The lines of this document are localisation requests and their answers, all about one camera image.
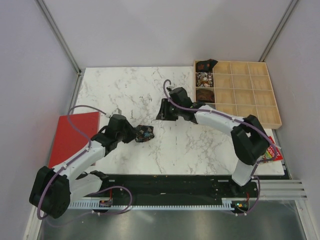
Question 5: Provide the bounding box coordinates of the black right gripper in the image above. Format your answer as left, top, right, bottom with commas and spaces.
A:
156, 98, 182, 121

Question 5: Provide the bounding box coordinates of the dark blue floral tie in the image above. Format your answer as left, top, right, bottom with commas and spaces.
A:
135, 125, 155, 143

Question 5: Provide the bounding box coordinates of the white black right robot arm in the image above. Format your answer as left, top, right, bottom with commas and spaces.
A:
156, 87, 274, 197

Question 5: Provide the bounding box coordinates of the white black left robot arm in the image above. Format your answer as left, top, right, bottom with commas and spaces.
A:
29, 114, 137, 219

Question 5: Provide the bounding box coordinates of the dark brown rolled tie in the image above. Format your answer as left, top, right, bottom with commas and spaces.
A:
195, 88, 215, 103

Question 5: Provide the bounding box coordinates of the multicolour patterned rolled tie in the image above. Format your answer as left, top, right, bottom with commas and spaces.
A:
195, 72, 214, 88

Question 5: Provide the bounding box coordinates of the black orange rolled tie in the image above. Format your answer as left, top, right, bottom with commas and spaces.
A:
195, 59, 218, 73

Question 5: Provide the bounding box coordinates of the red flat box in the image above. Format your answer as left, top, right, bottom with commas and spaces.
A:
48, 112, 100, 168

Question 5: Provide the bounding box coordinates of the wooden compartment tray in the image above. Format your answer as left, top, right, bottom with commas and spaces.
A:
193, 60, 282, 130

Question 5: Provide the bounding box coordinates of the red treehouse children's book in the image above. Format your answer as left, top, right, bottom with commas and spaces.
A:
260, 136, 284, 164

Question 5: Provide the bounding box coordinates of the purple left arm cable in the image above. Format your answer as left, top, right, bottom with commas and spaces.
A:
36, 105, 134, 221

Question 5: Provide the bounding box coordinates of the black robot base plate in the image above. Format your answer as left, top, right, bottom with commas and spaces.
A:
90, 174, 259, 205

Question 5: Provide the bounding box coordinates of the white slotted cable duct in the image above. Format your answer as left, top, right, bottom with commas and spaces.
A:
68, 197, 235, 211

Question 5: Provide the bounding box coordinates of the grey aluminium frame post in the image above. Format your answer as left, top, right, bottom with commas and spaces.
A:
34, 0, 83, 76

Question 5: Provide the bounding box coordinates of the grey right frame post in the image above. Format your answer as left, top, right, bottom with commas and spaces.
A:
258, 0, 301, 62

